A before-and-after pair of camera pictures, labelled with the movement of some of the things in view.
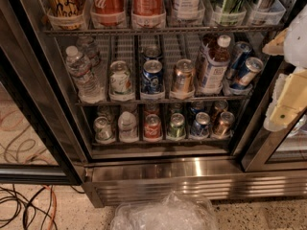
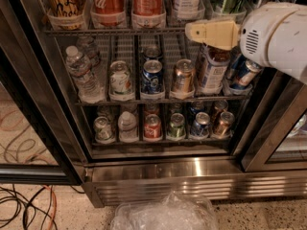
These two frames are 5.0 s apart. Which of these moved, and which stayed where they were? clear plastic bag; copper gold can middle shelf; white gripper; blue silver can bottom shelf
Moved: white gripper
Stayed: blue silver can bottom shelf; copper gold can middle shelf; clear plastic bag
